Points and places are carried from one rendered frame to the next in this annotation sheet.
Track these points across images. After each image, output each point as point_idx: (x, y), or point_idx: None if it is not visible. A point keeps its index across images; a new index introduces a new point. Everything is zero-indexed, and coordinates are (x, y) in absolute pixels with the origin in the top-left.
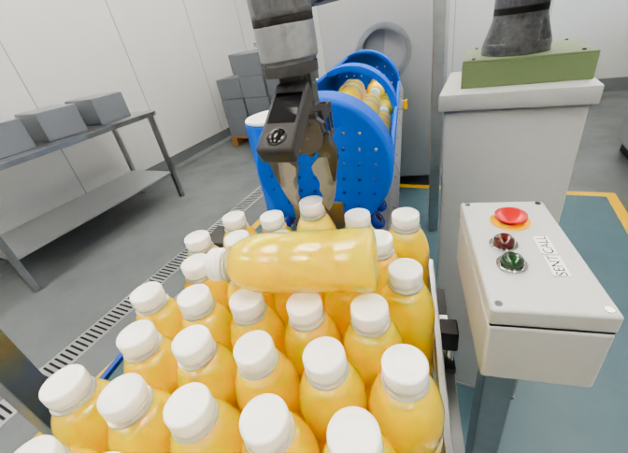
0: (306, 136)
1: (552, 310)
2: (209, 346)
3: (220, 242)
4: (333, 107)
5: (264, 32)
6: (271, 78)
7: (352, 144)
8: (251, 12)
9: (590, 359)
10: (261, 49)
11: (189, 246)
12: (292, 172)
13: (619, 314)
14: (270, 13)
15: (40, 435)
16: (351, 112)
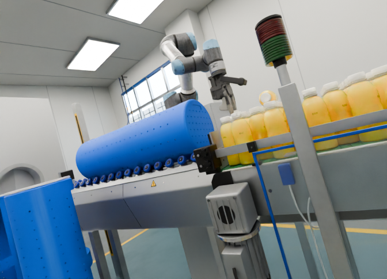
0: (230, 89)
1: None
2: None
3: (212, 144)
4: (198, 102)
5: (222, 61)
6: (223, 72)
7: (205, 115)
8: (217, 57)
9: None
10: (220, 65)
11: (241, 112)
12: (230, 99)
13: None
14: (222, 58)
15: (323, 85)
16: (202, 104)
